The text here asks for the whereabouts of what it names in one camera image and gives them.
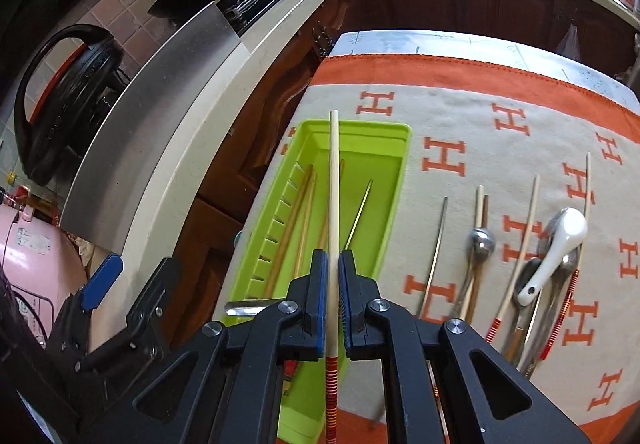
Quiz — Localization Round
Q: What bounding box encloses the metal chopstick in tray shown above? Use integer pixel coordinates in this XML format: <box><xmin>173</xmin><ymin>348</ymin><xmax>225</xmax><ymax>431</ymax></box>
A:
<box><xmin>343</xmin><ymin>178</ymin><xmax>373</xmax><ymax>251</ymax></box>

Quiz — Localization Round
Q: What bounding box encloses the white ceramic soup spoon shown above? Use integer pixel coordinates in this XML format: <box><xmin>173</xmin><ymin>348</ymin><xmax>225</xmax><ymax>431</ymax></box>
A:
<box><xmin>516</xmin><ymin>208</ymin><xmax>588</xmax><ymax>307</ymax></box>

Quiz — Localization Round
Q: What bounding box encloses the light chopstick beside brown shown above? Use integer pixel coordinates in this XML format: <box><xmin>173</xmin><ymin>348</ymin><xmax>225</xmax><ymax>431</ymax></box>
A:
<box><xmin>460</xmin><ymin>185</ymin><xmax>485</xmax><ymax>320</ymax></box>

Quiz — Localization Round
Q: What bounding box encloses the large metal spoon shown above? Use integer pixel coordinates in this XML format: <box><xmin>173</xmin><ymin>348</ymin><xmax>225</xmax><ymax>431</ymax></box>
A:
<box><xmin>521</xmin><ymin>212</ymin><xmax>578</xmax><ymax>379</ymax></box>

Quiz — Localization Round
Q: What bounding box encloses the light chopstick red band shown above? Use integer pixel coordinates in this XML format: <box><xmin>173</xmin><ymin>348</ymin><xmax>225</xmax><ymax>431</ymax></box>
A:
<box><xmin>485</xmin><ymin>174</ymin><xmax>540</xmax><ymax>343</ymax></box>

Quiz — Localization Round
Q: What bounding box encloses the brown chopstick in tray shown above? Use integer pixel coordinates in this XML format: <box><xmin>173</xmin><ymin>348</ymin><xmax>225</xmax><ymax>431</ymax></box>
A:
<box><xmin>292</xmin><ymin>169</ymin><xmax>317</xmax><ymax>279</ymax></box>
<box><xmin>262</xmin><ymin>164</ymin><xmax>312</xmax><ymax>299</ymax></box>

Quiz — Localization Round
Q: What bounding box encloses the dark brown wooden chopstick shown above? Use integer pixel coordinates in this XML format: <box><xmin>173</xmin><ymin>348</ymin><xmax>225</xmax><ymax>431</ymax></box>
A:
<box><xmin>466</xmin><ymin>195</ymin><xmax>489</xmax><ymax>323</ymax></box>

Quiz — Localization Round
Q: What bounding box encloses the metal chopstick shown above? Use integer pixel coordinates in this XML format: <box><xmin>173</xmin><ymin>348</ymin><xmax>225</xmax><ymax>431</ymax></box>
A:
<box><xmin>343</xmin><ymin>178</ymin><xmax>373</xmax><ymax>251</ymax></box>
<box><xmin>418</xmin><ymin>196</ymin><xmax>448</xmax><ymax>318</ymax></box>

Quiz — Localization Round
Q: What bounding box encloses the light chopstick red striped end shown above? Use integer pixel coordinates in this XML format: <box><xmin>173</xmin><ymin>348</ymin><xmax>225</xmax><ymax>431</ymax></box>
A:
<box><xmin>324</xmin><ymin>110</ymin><xmax>340</xmax><ymax>443</ymax></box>

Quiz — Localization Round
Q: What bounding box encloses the small round metal spoon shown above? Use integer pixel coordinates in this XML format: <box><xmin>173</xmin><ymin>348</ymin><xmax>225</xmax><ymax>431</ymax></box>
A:
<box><xmin>451</xmin><ymin>227</ymin><xmax>496</xmax><ymax>319</ymax></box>

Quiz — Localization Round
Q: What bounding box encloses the black electric kettle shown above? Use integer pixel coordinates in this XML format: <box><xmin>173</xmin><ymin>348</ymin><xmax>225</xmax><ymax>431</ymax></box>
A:
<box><xmin>13</xmin><ymin>23</ymin><xmax>126</xmax><ymax>186</ymax></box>

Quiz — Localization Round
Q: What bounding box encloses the orange beige H blanket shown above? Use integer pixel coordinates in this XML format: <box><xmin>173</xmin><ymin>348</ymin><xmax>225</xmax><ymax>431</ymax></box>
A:
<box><xmin>214</xmin><ymin>52</ymin><xmax>640</xmax><ymax>444</ymax></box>

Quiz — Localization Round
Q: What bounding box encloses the pink appliance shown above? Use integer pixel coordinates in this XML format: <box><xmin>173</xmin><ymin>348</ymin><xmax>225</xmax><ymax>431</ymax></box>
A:
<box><xmin>1</xmin><ymin>193</ymin><xmax>87</xmax><ymax>346</ymax></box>

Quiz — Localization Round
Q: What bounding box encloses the green plastic utensil tray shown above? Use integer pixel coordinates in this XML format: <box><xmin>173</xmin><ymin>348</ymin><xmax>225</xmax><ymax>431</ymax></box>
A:
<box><xmin>228</xmin><ymin>119</ymin><xmax>410</xmax><ymax>443</ymax></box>

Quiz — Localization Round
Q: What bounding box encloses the stainless steel counter panel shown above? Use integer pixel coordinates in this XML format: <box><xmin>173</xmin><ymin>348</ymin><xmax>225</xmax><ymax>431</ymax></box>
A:
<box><xmin>61</xmin><ymin>4</ymin><xmax>240</xmax><ymax>253</ymax></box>

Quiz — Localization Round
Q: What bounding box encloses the wooden handled metal spoon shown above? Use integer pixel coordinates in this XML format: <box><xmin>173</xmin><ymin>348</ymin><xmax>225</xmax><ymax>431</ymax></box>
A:
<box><xmin>502</xmin><ymin>257</ymin><xmax>541</xmax><ymax>367</ymax></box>

